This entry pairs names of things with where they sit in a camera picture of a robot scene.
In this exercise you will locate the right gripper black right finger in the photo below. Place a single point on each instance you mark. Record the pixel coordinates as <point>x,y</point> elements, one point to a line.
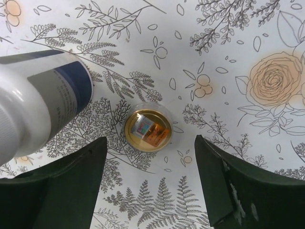
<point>239,195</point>

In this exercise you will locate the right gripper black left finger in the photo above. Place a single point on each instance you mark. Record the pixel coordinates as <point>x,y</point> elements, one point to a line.
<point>59,195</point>

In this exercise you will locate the white capped pill bottle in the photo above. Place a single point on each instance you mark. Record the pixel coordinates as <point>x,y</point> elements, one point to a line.
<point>40,93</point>

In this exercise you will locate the floral patterned table mat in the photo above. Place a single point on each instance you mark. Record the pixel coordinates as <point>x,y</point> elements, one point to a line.
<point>232,71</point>

